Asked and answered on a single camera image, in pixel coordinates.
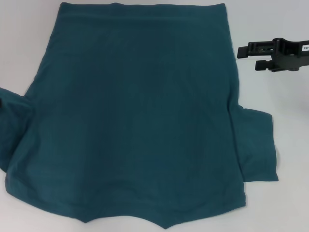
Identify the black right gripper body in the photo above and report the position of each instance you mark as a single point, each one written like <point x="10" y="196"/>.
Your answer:
<point x="289" y="54"/>

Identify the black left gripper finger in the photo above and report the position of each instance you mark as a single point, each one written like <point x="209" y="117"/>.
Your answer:
<point x="0" y="102"/>

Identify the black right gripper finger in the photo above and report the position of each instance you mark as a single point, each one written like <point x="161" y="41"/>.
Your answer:
<point x="262" y="65"/>
<point x="245" y="51"/>

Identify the teal blue t-shirt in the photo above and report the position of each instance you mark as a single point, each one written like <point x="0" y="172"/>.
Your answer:
<point x="135" y="108"/>

